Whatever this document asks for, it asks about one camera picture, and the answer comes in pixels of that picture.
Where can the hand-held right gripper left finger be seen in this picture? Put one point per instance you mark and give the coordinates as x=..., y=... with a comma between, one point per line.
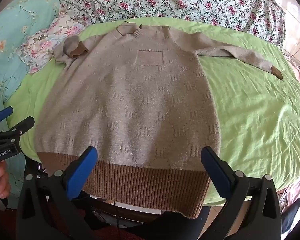
x=83, y=170

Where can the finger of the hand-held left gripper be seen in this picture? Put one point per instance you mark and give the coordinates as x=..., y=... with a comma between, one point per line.
x=3, y=113
x=22, y=126

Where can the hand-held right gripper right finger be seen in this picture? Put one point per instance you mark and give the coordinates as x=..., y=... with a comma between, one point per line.
x=216, y=172

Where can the beige knit sweater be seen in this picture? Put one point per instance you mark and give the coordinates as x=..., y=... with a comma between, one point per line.
x=130, y=105

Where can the person's left hand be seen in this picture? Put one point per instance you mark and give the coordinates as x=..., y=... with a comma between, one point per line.
x=1, y=180

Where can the green bed sheet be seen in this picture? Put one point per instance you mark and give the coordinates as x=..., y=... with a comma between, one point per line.
x=252, y=105

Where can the pastel floral pillow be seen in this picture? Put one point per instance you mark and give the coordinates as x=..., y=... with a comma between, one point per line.
x=47, y=40

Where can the teal floral blanket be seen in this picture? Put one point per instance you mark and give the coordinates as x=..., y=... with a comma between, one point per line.
x=20, y=17

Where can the rose floral quilt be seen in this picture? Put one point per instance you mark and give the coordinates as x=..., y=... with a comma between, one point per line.
x=165, y=0

